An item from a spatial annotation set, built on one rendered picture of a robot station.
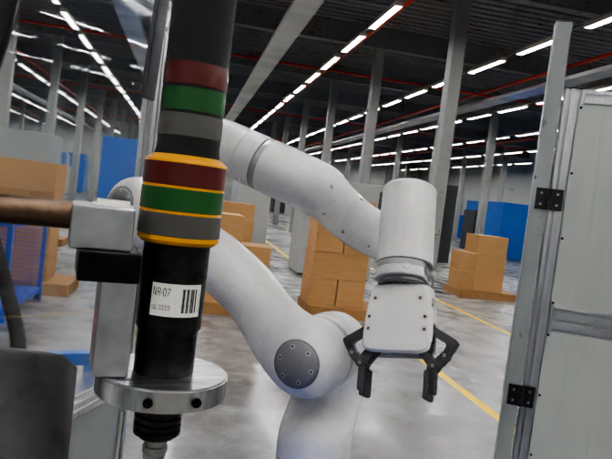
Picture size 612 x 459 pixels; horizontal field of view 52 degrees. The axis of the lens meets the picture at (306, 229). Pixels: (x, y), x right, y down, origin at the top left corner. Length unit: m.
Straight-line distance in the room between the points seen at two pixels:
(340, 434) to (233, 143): 0.49
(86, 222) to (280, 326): 0.66
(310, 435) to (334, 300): 7.60
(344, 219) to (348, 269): 7.54
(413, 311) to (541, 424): 1.35
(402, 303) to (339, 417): 0.23
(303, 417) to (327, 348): 0.16
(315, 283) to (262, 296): 7.50
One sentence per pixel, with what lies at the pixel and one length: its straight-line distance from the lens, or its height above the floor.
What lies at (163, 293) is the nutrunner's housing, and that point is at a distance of 0.33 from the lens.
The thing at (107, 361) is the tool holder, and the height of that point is 1.47.
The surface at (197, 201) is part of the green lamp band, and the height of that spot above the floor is 1.56.
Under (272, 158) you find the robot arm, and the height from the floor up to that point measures 1.62.
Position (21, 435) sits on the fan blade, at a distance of 0.49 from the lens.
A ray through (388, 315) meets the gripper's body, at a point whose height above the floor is 1.41.
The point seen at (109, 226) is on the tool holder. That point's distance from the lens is 0.33.
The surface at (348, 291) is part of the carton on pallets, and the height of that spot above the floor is 0.35.
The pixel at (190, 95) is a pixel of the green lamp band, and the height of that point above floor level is 1.61.
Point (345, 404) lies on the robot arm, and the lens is 1.07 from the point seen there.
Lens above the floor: 1.57
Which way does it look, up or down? 3 degrees down
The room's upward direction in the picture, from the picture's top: 7 degrees clockwise
